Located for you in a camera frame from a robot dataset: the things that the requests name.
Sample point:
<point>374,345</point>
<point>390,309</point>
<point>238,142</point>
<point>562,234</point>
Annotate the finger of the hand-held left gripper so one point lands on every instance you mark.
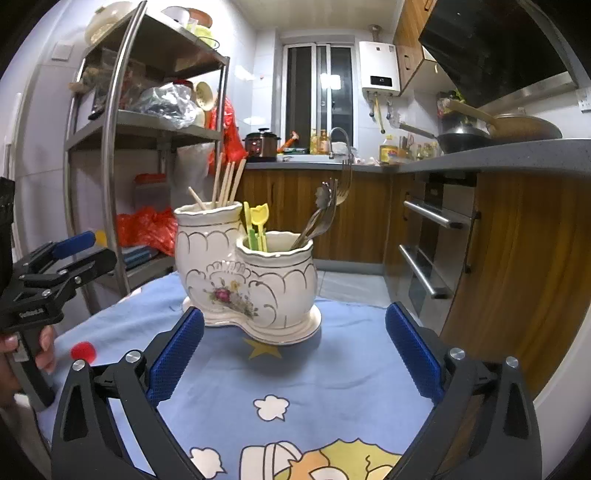
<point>74,244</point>
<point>92,267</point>

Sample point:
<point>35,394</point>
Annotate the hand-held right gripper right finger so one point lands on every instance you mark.
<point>413,350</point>

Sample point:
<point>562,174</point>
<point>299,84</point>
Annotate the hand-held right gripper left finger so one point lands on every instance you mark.
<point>178,350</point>

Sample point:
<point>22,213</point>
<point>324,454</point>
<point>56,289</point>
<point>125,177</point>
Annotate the white ceramic utensil holder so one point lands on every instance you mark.
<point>277,286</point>

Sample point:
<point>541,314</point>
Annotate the green plastic utensil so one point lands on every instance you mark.
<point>253,240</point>

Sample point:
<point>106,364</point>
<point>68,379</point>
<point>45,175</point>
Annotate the wooden chopstick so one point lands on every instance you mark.
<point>197,199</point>
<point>225,184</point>
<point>230,182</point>
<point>238,181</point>
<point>217,180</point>

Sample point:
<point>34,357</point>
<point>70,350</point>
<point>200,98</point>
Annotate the yellow plastic spoon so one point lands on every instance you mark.
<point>247,214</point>

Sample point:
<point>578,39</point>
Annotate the yellow plastic fork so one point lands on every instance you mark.
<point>261,213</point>

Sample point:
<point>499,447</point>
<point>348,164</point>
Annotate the person's left hand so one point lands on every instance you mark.
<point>48,350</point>

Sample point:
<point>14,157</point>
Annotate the blue books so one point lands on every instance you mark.
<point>138,257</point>

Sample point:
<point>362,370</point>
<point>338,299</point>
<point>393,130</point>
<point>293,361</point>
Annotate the small red pompom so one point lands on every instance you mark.
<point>83,351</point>

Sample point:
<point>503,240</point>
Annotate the crumpled red plastic bag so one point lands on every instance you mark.
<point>147,226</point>

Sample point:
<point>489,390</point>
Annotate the red lid plastic container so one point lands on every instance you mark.
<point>150,194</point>

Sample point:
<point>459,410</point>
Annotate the blue cartoon printed tablecloth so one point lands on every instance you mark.
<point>323,392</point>

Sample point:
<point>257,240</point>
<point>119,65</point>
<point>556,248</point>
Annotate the stainless steel oven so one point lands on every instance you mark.
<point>429,240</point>

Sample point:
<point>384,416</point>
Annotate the metal shelf rack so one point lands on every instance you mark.
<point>152,134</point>

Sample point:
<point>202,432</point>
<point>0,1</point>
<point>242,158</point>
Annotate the wooden base cabinets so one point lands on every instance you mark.
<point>360,212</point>

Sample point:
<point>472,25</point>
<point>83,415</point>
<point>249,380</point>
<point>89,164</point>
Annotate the clear plastic bag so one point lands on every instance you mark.
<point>166,104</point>

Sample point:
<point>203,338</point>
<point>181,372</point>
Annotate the hanging red plastic bag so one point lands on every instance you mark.
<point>231,134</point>

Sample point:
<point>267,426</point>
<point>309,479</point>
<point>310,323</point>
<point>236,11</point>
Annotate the beige ceramic holder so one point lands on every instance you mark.
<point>205,94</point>

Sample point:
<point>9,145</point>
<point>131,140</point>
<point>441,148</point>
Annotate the yellow cooking oil bottle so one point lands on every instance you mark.
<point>389,152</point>

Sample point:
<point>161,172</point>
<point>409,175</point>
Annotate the row of condiment bottles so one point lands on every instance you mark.
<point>420,150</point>

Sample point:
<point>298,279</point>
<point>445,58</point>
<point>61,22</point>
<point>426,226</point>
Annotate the dark red rice cooker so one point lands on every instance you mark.
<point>261,145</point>

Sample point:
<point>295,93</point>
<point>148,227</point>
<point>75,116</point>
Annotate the steel kitchen faucet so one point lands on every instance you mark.
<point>351,150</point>

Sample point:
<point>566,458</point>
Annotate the black frying pan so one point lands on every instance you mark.
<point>461,141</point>

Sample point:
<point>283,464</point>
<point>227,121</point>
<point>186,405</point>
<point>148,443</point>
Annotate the grey kitchen countertop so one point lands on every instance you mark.
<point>508,154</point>

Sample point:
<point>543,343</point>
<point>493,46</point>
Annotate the yellow drink bottles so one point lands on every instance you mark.
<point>319,143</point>

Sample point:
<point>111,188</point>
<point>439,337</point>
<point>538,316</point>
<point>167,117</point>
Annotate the wooden spatula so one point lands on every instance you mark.
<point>471,115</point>

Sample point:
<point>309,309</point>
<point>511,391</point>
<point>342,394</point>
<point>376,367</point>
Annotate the yellow green plastic basket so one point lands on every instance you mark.
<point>203,36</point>

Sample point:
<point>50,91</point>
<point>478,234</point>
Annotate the kitchen window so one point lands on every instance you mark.
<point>300,92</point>

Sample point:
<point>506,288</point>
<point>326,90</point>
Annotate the white water heater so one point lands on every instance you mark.
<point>378,64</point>

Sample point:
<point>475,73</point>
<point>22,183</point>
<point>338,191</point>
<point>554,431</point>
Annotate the black range hood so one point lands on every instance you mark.
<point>494,46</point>

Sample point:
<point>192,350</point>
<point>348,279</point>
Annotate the white wall switch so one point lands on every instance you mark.
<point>61,51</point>

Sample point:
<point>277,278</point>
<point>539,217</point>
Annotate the white wall socket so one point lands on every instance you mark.
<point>585,101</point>

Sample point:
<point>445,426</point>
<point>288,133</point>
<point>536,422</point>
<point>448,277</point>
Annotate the wooden wall cabinet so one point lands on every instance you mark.
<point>411,46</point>

